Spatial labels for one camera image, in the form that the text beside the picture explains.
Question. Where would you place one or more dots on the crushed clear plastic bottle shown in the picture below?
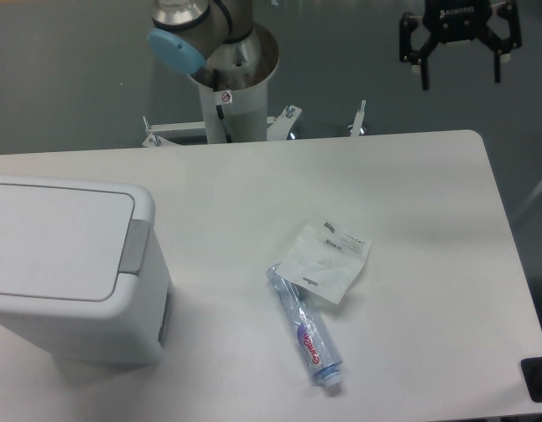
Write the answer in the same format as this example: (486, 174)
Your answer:
(318, 351)

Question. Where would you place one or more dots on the white push-top trash can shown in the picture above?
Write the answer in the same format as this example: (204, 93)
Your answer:
(82, 274)

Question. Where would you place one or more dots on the clear plastic packaging bag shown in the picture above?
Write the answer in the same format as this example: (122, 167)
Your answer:
(325, 259)

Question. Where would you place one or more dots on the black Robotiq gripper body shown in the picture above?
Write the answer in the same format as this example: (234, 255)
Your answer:
(451, 21)

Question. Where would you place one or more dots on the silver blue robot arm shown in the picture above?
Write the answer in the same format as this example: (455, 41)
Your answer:
(218, 44)

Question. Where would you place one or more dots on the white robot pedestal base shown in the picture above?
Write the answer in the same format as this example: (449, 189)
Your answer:
(229, 116)

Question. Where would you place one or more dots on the black clamp at table edge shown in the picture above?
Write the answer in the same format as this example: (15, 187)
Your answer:
(532, 371)

